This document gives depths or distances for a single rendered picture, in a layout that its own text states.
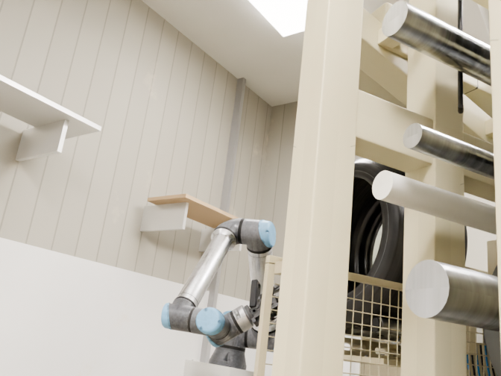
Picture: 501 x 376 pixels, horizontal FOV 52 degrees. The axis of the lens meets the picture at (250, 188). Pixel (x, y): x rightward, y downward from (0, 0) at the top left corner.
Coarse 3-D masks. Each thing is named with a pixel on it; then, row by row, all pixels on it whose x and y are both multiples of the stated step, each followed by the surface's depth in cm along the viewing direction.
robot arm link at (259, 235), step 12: (240, 228) 223; (252, 228) 222; (264, 228) 221; (240, 240) 225; (252, 240) 223; (264, 240) 221; (252, 252) 226; (264, 252) 225; (252, 264) 230; (264, 264) 229; (252, 276) 234; (252, 336) 250; (252, 348) 255
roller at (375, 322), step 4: (372, 320) 157; (376, 320) 155; (384, 320) 155; (392, 320) 158; (372, 324) 157; (376, 324) 155; (384, 324) 154; (392, 324) 156; (396, 324) 157; (400, 324) 158; (372, 328) 156; (376, 328) 154; (392, 328) 156; (396, 328) 156; (400, 328) 157; (376, 332) 156; (384, 332) 155; (392, 332) 156; (396, 332) 157; (400, 332) 157
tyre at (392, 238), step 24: (360, 168) 175; (384, 168) 166; (360, 192) 203; (360, 216) 209; (384, 216) 157; (360, 240) 209; (384, 240) 155; (360, 264) 206; (384, 264) 153; (360, 288) 159; (384, 288) 153; (384, 312) 156
